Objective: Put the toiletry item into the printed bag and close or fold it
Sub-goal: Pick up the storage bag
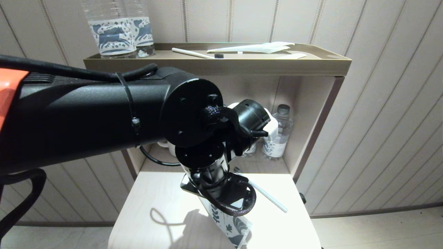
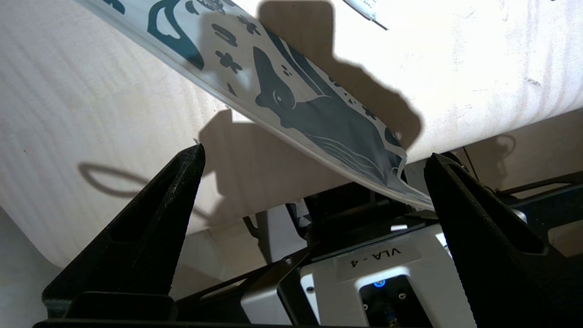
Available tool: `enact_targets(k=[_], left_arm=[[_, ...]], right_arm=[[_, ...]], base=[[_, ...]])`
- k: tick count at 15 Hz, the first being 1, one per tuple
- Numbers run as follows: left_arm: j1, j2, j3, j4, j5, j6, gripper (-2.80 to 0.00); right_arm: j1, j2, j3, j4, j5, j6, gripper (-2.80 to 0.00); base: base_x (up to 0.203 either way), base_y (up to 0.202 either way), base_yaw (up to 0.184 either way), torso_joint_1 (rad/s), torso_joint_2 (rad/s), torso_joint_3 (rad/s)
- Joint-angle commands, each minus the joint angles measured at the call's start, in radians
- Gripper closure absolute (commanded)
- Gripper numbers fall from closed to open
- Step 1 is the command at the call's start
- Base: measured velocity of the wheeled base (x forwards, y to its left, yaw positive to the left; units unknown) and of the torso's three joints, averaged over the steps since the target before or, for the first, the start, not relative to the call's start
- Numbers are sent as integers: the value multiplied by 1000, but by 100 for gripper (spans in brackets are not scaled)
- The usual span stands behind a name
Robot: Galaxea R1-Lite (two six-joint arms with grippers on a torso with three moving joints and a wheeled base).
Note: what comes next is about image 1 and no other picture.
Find white blue-patterned plastic bag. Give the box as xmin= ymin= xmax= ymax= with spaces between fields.
xmin=199 ymin=199 xmax=253 ymax=249

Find white packet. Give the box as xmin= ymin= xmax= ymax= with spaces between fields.
xmin=207 ymin=41 xmax=295 ymax=54

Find small clear water bottle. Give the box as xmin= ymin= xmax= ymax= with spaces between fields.
xmin=262 ymin=104 xmax=293 ymax=160
xmin=241 ymin=142 xmax=257 ymax=158

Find white toothbrush dark bristles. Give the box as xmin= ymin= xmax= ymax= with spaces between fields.
xmin=234 ymin=167 xmax=288 ymax=213
xmin=172 ymin=47 xmax=224 ymax=59

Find white ribbed mug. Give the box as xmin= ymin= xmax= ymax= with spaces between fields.
xmin=157 ymin=140 xmax=178 ymax=157

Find beige shelf unit bronze tray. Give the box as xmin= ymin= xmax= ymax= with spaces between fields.
xmin=83 ymin=43 xmax=352 ymax=182

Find flat white sachet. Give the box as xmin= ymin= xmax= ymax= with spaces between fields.
xmin=275 ymin=53 xmax=307 ymax=60

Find large blue-label water bottle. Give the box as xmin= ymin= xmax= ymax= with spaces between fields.
xmin=82 ymin=0 xmax=137 ymax=58
xmin=123 ymin=0 xmax=155 ymax=57

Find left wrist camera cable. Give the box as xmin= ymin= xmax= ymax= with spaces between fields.
xmin=139 ymin=145 xmax=180 ymax=167

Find smooth black left arm cable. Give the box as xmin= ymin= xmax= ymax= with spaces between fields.
xmin=0 ymin=55 xmax=158 ymax=82

